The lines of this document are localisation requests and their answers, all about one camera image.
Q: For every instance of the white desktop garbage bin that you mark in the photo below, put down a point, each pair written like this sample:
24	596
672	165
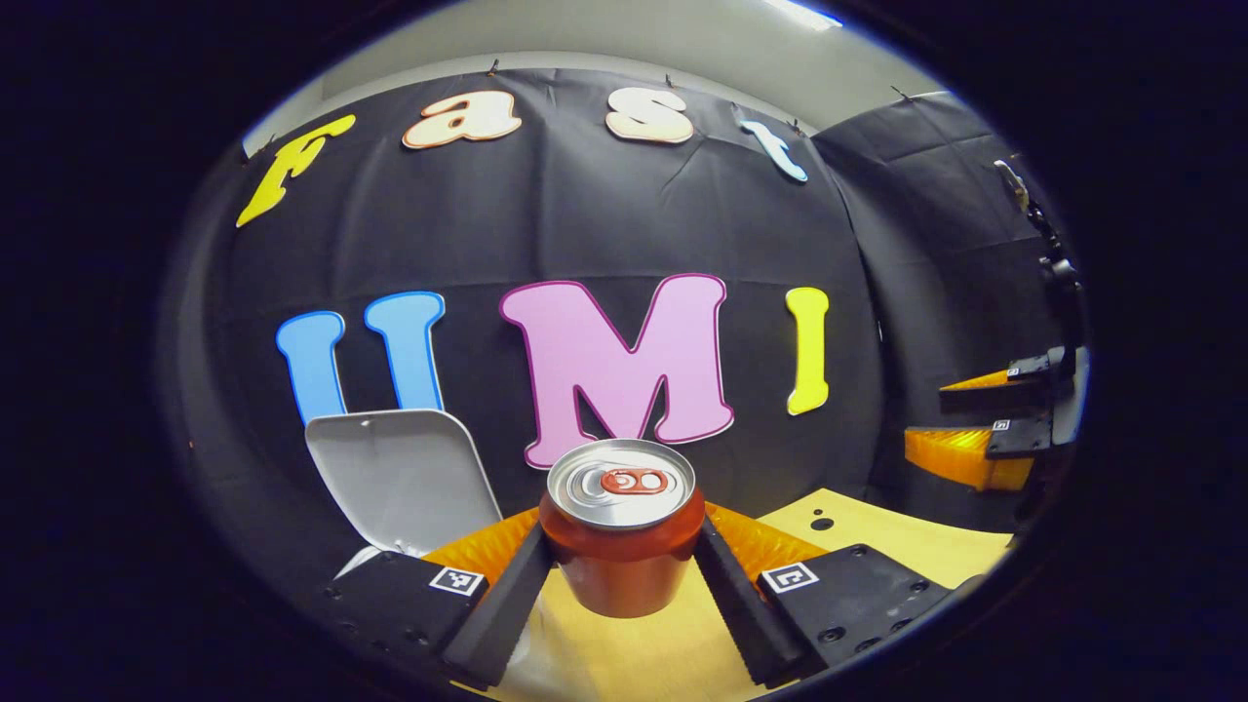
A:
400	478

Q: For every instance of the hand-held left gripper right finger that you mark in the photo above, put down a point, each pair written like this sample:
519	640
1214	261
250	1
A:
731	614

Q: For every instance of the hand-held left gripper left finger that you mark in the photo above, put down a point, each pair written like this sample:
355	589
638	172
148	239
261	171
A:
507	614

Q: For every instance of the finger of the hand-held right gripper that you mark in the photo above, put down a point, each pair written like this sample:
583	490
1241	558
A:
1019	439
1038	370

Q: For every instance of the red pop can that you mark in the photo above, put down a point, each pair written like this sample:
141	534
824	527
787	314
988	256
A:
619	565

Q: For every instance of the wooden desktop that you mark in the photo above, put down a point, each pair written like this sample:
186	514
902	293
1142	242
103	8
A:
877	536

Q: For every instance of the black backdrop cloth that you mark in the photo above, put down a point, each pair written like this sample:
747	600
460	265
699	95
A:
585	214

